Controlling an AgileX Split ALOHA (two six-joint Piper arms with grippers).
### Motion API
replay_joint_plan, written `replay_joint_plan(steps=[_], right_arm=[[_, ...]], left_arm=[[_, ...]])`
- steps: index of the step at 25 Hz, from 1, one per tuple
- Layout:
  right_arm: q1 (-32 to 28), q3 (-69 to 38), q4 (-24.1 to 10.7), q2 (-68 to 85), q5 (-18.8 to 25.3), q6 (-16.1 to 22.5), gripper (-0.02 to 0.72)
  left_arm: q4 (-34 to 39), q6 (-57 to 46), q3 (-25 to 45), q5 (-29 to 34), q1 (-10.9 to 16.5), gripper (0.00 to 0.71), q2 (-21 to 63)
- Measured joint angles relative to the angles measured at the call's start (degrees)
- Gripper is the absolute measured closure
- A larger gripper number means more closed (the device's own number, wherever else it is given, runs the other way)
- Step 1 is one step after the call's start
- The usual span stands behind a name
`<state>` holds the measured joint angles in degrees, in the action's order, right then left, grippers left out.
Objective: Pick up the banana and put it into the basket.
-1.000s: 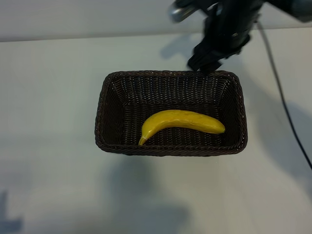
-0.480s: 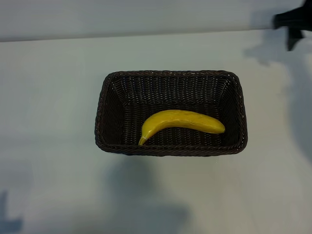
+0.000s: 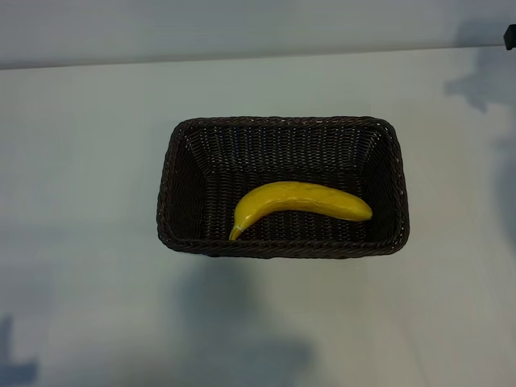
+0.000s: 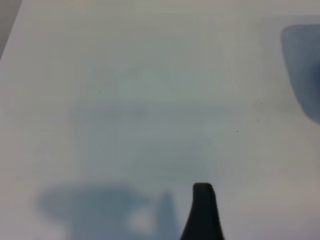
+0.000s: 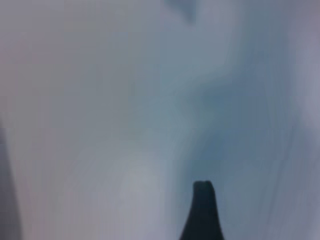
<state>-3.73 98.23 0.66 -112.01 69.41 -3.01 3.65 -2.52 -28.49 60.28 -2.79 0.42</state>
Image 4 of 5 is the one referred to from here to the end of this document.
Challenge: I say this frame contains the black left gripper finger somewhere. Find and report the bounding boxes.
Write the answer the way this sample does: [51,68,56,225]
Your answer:
[179,182,225,240]

